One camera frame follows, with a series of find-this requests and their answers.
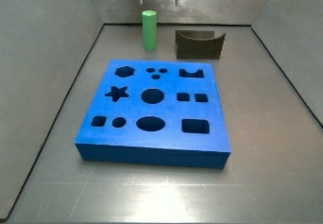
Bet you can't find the green hexagon peg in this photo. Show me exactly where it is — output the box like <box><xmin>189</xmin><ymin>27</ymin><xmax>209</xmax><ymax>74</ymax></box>
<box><xmin>141</xmin><ymin>10</ymin><xmax>156</xmax><ymax>50</ymax></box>

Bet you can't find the blue shape board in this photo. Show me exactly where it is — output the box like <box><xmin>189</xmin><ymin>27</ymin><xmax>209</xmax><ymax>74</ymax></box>
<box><xmin>75</xmin><ymin>60</ymin><xmax>232</xmax><ymax>168</ymax></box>

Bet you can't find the black curved holder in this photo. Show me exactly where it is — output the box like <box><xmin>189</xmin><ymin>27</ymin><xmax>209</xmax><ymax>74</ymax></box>
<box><xmin>175</xmin><ymin>30</ymin><xmax>225</xmax><ymax>60</ymax></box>

